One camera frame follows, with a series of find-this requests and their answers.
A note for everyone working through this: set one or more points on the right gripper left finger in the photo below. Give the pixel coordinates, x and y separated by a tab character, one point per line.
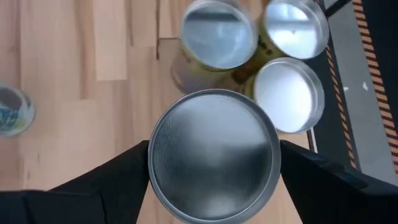
77	202

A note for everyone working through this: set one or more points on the cherries label tin can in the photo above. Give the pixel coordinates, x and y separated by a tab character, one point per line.
214	155

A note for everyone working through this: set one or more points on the corn label tin can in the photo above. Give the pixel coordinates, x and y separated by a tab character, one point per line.
289	96

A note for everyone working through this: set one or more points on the green label tin can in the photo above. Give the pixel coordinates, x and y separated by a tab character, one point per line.
295	28

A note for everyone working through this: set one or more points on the white olives can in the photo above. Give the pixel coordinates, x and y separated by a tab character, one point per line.
15	112

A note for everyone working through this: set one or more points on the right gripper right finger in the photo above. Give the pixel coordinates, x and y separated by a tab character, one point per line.
342	202

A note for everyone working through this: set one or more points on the black hazard-striped floor mat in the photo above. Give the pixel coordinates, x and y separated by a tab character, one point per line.
329	130
385	46

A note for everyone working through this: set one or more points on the peaches label tin can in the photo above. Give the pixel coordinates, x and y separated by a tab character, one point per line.
217	34

